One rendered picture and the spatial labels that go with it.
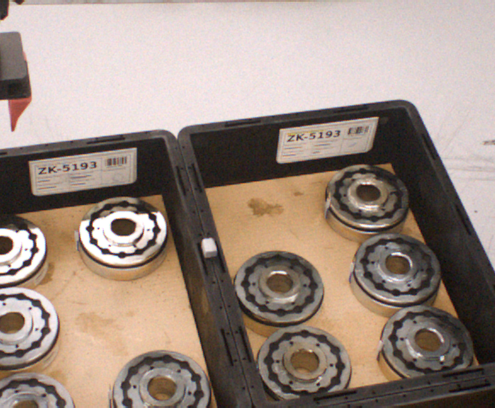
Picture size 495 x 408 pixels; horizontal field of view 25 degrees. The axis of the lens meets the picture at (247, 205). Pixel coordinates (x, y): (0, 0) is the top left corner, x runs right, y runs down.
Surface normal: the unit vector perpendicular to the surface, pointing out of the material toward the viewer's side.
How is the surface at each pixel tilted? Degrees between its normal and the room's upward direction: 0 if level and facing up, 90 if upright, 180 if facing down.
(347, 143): 90
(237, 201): 0
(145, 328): 0
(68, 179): 90
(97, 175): 90
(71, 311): 0
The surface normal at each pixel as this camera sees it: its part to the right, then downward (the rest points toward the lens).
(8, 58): 0.07, -0.63
